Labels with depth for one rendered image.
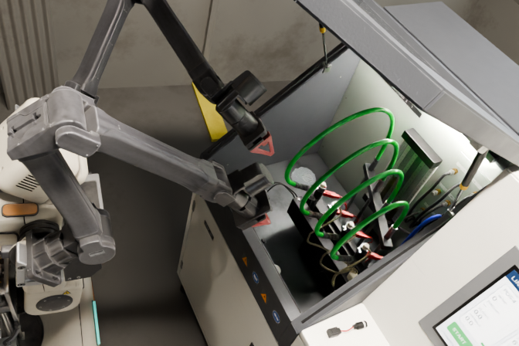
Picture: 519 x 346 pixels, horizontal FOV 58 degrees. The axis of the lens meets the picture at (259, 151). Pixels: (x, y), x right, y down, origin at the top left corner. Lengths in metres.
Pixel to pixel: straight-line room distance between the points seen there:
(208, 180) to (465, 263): 0.66
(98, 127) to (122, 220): 1.84
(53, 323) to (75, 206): 1.15
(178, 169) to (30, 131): 0.29
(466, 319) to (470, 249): 0.17
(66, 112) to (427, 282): 0.96
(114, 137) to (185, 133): 2.25
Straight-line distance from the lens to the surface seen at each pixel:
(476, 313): 1.29
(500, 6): 4.06
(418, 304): 1.37
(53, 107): 0.82
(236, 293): 1.73
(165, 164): 0.93
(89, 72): 1.37
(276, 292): 1.45
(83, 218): 1.03
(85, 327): 2.08
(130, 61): 3.23
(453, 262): 1.28
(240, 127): 1.17
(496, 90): 1.53
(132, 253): 2.54
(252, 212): 1.15
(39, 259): 1.15
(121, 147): 0.87
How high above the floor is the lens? 2.20
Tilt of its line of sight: 46 degrees down
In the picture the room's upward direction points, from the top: 18 degrees clockwise
